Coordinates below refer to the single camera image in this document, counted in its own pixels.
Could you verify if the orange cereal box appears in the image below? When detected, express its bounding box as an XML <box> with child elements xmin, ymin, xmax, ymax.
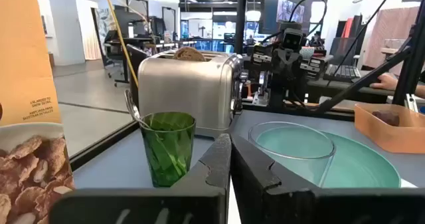
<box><xmin>0</xmin><ymin>0</ymin><xmax>76</xmax><ymax>224</ymax></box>

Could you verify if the silver metal spoon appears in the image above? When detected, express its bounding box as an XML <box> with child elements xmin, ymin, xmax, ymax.
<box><xmin>124</xmin><ymin>89</ymin><xmax>152</xmax><ymax>129</ymax></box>

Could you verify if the green round plate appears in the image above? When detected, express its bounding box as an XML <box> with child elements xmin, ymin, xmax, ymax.
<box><xmin>255</xmin><ymin>126</ymin><xmax>402</xmax><ymax>189</ymax></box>

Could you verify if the clear glass cup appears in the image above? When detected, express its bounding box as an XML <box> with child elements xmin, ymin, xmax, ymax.
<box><xmin>248</xmin><ymin>120</ymin><xmax>336</xmax><ymax>188</ymax></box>

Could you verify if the green plastic cup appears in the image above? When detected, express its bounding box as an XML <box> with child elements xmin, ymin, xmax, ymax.
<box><xmin>139</xmin><ymin>111</ymin><xmax>197</xmax><ymax>188</ymax></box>

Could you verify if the dark red apple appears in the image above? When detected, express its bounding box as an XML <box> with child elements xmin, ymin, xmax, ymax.
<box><xmin>371</xmin><ymin>110</ymin><xmax>400</xmax><ymax>127</ymax></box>

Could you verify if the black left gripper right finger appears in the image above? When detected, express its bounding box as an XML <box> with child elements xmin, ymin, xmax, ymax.
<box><xmin>230</xmin><ymin>136</ymin><xmax>425</xmax><ymax>224</ymax></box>

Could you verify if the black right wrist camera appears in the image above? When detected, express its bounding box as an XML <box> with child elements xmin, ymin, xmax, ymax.
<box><xmin>280</xmin><ymin>21</ymin><xmax>305</xmax><ymax>51</ymax></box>

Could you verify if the brown bread slice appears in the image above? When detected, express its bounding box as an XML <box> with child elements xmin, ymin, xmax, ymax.
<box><xmin>172</xmin><ymin>47</ymin><xmax>207</xmax><ymax>62</ymax></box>

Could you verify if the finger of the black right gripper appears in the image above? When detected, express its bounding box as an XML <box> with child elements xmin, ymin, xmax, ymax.
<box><xmin>272</xmin><ymin>49</ymin><xmax>288</xmax><ymax>81</ymax></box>
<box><xmin>286</xmin><ymin>49</ymin><xmax>302</xmax><ymax>81</ymax></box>

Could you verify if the person's hand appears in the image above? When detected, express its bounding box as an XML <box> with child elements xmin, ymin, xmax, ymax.
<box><xmin>369</xmin><ymin>72</ymin><xmax>399</xmax><ymax>92</ymax></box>

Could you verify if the yellow cable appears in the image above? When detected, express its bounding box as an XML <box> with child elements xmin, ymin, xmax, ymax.
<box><xmin>102</xmin><ymin>0</ymin><xmax>139</xmax><ymax>88</ymax></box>

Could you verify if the wall monitor screen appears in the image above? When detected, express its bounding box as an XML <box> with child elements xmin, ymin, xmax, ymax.
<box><xmin>276</xmin><ymin>0</ymin><xmax>305</xmax><ymax>24</ymax></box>

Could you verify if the black camera stand pole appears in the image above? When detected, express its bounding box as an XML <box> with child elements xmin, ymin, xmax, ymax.
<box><xmin>234</xmin><ymin>0</ymin><xmax>248</xmax><ymax>55</ymax></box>

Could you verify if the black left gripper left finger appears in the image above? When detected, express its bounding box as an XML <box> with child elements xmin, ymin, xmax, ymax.
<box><xmin>49</xmin><ymin>133</ymin><xmax>232</xmax><ymax>224</ymax></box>

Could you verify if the silver four-slot toaster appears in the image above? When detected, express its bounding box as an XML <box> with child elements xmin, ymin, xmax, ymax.
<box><xmin>137</xmin><ymin>49</ymin><xmax>245</xmax><ymax>139</ymax></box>

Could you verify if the black computer keyboard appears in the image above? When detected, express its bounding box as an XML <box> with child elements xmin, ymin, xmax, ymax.
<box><xmin>323</xmin><ymin>64</ymin><xmax>362</xmax><ymax>82</ymax></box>

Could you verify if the orange plastic tray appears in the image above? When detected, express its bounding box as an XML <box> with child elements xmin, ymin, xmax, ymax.
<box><xmin>353</xmin><ymin>103</ymin><xmax>425</xmax><ymax>154</ymax></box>

